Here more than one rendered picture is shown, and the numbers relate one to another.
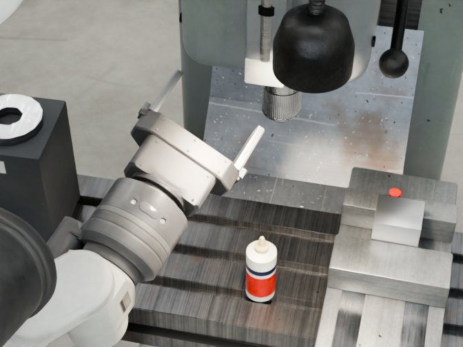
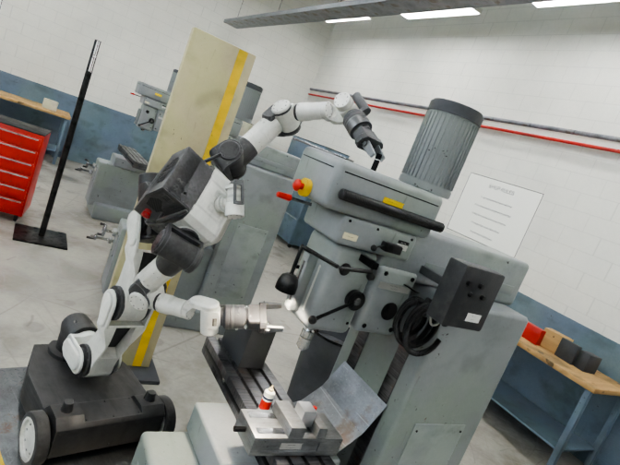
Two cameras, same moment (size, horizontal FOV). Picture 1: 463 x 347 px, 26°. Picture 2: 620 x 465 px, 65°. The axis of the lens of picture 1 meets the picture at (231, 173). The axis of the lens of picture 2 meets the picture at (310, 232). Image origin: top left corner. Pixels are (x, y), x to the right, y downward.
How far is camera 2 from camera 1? 1.24 m
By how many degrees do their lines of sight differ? 53
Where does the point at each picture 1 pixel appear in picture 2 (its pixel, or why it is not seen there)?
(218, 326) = (243, 404)
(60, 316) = (198, 303)
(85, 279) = (210, 303)
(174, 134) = (262, 307)
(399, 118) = (360, 430)
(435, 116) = (377, 449)
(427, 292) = (287, 426)
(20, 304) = (184, 256)
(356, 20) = (313, 304)
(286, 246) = not seen: hidden behind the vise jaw
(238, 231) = not seen: hidden behind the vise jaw
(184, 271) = (255, 393)
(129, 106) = not seen: outside the picture
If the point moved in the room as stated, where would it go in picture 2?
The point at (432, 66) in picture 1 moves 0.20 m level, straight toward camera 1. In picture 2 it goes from (384, 423) to (342, 422)
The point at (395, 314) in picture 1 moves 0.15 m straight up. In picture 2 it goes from (275, 426) to (291, 387)
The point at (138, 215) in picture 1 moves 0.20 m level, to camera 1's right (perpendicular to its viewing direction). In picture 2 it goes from (235, 307) to (266, 336)
